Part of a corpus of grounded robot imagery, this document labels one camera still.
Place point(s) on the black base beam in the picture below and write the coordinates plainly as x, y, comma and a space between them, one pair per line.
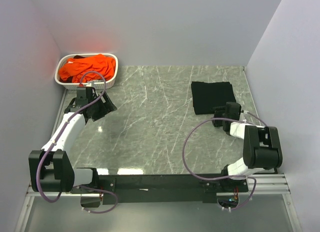
163, 188

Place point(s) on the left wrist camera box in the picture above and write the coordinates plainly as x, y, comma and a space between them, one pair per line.
86, 93

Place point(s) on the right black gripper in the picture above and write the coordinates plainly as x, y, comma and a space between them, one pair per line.
219, 110

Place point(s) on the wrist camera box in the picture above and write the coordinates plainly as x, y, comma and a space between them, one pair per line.
233, 111
86, 93

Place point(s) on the orange t-shirt in basket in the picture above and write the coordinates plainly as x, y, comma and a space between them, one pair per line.
75, 68

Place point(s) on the aluminium rail frame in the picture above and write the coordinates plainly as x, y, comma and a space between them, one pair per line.
271, 209

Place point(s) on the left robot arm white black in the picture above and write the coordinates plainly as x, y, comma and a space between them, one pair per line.
56, 173

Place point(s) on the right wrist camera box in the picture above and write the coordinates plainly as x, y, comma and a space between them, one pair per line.
233, 111

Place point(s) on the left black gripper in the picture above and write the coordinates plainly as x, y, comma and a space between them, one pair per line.
106, 107

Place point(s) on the black t-shirt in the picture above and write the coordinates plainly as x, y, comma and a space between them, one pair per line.
210, 97

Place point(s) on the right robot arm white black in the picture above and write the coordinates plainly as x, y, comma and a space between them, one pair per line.
261, 144

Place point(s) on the white plastic laundry basket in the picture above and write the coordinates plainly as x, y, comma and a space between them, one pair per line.
98, 84

